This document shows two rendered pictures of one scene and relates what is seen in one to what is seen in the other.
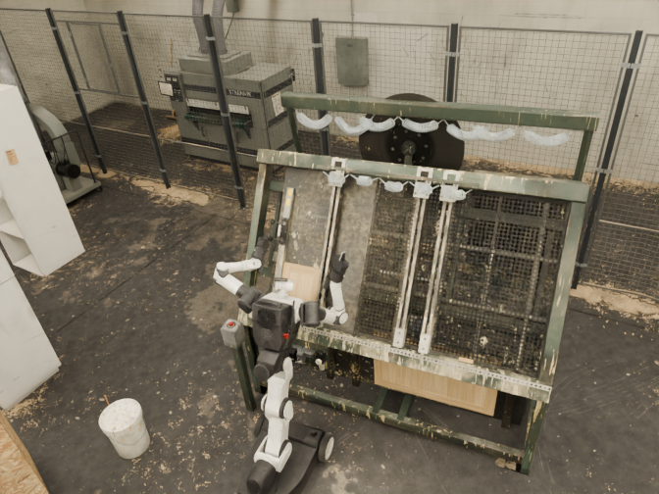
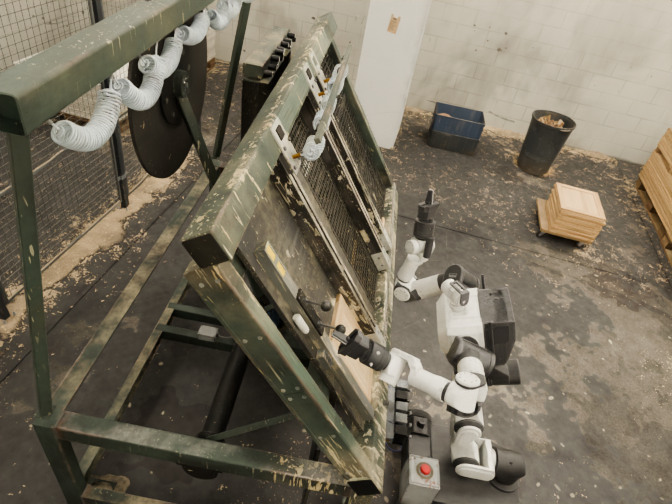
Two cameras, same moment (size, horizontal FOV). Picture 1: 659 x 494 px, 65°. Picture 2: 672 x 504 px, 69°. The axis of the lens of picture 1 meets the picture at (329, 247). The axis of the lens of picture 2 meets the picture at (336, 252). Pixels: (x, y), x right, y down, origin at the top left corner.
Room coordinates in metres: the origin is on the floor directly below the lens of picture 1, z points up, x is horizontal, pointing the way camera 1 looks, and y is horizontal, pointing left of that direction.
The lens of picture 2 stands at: (3.63, 1.42, 2.71)
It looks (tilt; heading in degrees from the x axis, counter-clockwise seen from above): 39 degrees down; 245
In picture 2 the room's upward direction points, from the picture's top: 11 degrees clockwise
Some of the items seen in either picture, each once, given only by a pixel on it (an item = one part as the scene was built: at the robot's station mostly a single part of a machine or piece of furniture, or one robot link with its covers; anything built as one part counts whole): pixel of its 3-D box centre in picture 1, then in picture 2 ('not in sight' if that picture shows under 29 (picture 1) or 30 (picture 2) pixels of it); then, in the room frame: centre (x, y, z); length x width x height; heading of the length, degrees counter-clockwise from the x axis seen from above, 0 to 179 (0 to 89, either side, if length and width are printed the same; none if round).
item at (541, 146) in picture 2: not in sight; (542, 143); (-0.79, -2.77, 0.33); 0.52 x 0.51 x 0.65; 58
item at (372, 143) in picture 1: (409, 147); (179, 83); (3.50, -0.65, 1.85); 0.80 x 0.06 x 0.80; 64
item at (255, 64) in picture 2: (518, 234); (268, 116); (2.95, -1.32, 1.38); 0.70 x 0.15 x 0.85; 64
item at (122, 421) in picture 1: (124, 425); not in sight; (2.51, 1.66, 0.24); 0.32 x 0.30 x 0.47; 58
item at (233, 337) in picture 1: (233, 333); (418, 481); (2.76, 0.75, 0.84); 0.12 x 0.12 x 0.18; 64
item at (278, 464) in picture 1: (273, 453); (473, 457); (2.14, 0.51, 0.28); 0.21 x 0.20 x 0.13; 154
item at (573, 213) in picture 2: not in sight; (566, 213); (-0.25, -1.58, 0.20); 0.61 x 0.53 x 0.40; 58
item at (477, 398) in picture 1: (432, 372); not in sight; (2.51, -0.67, 0.53); 0.90 x 0.02 x 0.55; 64
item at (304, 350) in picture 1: (293, 356); (396, 403); (2.63, 0.32, 0.69); 0.50 x 0.14 x 0.24; 64
